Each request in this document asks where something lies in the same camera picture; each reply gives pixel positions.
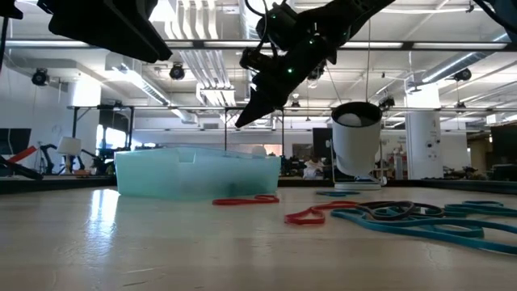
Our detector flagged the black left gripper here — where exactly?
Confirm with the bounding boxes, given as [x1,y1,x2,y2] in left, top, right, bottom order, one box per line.
[38,0,174,64]

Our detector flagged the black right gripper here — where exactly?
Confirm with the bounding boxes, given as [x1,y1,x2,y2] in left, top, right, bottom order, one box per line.
[235,70,300,129]

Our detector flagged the red rubber band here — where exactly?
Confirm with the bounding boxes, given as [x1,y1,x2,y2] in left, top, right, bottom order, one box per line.
[284,200,359,226]
[212,194,281,207]

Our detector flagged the translucent green plastic bin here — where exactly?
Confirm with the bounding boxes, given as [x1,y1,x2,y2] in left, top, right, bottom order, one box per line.
[114,146,283,202]

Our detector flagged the blue rubber band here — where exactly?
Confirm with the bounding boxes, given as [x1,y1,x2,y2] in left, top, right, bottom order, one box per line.
[443,200,517,220]
[315,190,361,198]
[330,207,517,257]

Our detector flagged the dark grey rubber band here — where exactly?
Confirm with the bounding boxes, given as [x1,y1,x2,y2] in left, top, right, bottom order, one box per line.
[356,200,446,222]

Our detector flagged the black monitor screen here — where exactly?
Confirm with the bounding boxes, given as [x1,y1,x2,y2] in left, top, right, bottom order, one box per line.
[489,124,517,181]
[313,128,333,161]
[0,128,32,157]

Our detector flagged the person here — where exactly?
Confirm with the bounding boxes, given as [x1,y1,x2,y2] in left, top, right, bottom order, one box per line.
[302,156,326,181]

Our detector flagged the black metal rack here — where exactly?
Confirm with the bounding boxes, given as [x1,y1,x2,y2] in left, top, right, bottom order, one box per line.
[67,103,135,153]

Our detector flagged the white shade table lamp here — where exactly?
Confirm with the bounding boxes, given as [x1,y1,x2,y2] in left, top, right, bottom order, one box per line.
[56,136,82,175]

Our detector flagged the red tag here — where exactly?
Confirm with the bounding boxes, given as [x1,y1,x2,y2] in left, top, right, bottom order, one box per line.
[7,145,38,164]

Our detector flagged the black overhead crossbeam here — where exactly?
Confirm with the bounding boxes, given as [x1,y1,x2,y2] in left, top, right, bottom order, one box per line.
[0,38,517,53]

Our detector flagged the white round column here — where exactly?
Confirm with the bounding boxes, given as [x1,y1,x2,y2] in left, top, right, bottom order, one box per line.
[405,82,443,181]

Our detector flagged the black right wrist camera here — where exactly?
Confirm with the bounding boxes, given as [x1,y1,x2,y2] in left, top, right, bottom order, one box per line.
[239,47,280,74]

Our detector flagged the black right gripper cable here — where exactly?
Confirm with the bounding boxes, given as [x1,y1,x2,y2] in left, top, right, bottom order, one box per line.
[244,0,271,49]

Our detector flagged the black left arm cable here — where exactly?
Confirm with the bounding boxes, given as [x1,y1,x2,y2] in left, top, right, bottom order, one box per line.
[0,18,10,73]

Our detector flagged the black metal table frame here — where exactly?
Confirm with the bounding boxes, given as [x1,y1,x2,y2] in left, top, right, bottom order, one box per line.
[0,176,517,196]

